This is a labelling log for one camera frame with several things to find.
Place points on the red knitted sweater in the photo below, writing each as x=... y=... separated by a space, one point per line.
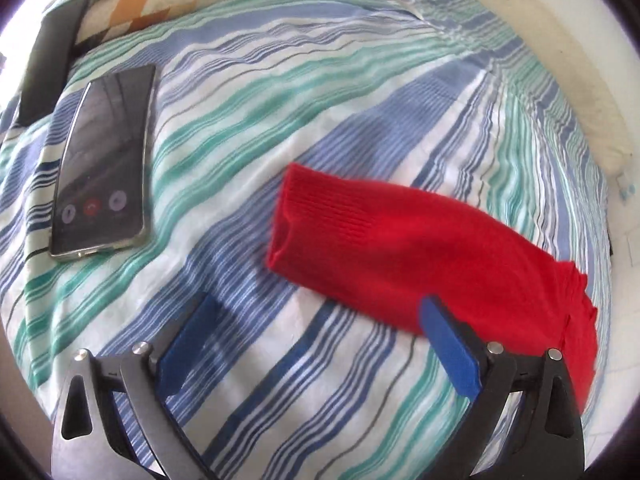
x=381 y=248

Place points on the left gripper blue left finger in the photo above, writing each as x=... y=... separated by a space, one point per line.
x=182 y=340

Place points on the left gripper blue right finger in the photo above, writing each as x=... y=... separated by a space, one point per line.
x=455 y=344

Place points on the cream padded headboard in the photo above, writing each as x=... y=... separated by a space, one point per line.
x=584 y=46

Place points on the black rectangular case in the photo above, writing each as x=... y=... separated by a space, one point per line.
x=49 y=63

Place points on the black smartphone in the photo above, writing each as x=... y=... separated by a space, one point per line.
x=100 y=199

